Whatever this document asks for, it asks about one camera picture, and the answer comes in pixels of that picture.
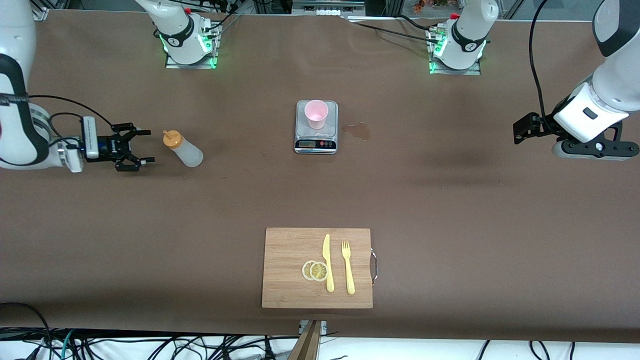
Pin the yellow plastic fork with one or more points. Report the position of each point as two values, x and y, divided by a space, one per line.
350 280

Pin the bamboo cutting board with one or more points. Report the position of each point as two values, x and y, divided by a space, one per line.
285 250

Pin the white power strip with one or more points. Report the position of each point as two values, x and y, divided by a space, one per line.
325 11

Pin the pink plastic cup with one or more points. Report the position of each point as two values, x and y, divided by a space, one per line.
316 115

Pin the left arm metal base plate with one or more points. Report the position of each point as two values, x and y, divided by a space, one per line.
472 71

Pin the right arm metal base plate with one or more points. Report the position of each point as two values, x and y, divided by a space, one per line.
175 65

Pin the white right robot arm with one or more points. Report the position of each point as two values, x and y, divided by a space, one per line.
20 145

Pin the silver digital kitchen scale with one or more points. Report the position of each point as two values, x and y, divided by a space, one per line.
316 145

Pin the lemon slice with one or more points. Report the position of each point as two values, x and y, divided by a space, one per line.
318 271
305 270

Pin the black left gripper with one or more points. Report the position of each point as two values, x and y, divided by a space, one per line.
543 124

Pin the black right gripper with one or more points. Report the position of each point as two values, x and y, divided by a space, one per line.
111 148

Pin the small metal bracket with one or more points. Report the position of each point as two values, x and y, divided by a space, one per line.
324 326

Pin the wooden post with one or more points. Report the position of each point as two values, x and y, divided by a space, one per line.
307 345

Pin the yellow plastic knife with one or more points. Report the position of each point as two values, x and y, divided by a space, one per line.
326 250

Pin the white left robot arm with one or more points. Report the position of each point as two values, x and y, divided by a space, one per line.
467 30

